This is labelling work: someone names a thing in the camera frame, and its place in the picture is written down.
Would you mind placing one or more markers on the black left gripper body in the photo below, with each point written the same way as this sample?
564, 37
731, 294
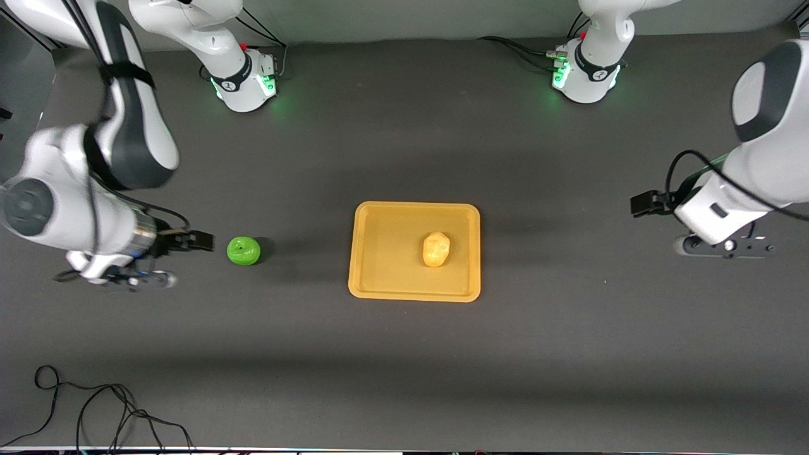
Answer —
663, 201

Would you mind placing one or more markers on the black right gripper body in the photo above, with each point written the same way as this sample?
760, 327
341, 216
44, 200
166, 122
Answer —
169, 242

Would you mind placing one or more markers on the green apple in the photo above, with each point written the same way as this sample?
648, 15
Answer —
243, 251

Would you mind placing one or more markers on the yellow potato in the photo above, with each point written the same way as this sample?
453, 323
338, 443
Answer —
436, 249

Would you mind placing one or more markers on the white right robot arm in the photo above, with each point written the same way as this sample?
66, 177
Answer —
133, 126

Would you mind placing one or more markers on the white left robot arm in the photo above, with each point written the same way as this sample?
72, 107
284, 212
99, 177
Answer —
765, 145

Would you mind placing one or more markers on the orange plastic tray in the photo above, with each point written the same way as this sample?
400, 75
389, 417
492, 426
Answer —
392, 265

